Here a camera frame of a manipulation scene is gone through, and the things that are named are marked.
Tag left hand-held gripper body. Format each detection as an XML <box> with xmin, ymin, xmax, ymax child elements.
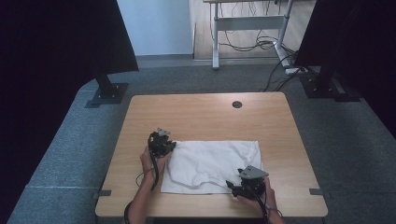
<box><xmin>147</xmin><ymin>127</ymin><xmax>173</xmax><ymax>158</ymax></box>

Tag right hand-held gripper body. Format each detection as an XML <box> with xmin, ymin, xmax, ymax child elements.
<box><xmin>237</xmin><ymin>164</ymin><xmax>270</xmax><ymax>200</ymax></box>

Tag white long-sleeve shirt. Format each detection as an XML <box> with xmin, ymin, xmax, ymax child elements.
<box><xmin>160</xmin><ymin>139</ymin><xmax>264</xmax><ymax>196</ymax></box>

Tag person's left hand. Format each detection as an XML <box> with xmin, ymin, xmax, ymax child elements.
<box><xmin>139</xmin><ymin>145</ymin><xmax>173</xmax><ymax>185</ymax></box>

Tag person's right hand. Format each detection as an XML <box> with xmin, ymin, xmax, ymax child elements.
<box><xmin>235</xmin><ymin>176</ymin><xmax>277</xmax><ymax>213</ymax></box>

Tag black metal stand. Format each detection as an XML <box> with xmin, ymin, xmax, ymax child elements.
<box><xmin>299</xmin><ymin>65</ymin><xmax>362</xmax><ymax>104</ymax></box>
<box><xmin>84</xmin><ymin>68</ymin><xmax>130</xmax><ymax>109</ymax></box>

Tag white power strip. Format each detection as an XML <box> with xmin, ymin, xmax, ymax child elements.
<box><xmin>284</xmin><ymin>66</ymin><xmax>309</xmax><ymax>76</ymax></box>

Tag black curtain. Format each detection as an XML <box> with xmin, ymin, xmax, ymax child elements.
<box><xmin>0</xmin><ymin>0</ymin><xmax>140</xmax><ymax>218</ymax></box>
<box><xmin>293</xmin><ymin>0</ymin><xmax>396</xmax><ymax>138</ymax></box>

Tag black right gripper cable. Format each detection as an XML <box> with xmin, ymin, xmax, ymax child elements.
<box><xmin>247</xmin><ymin>180</ymin><xmax>284</xmax><ymax>224</ymax></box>

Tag black floor cables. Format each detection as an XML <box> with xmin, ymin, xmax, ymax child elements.
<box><xmin>218</xmin><ymin>0</ymin><xmax>310</xmax><ymax>93</ymax></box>

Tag white desk frame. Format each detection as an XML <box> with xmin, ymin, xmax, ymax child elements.
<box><xmin>203</xmin><ymin>0</ymin><xmax>295</xmax><ymax>70</ymax></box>

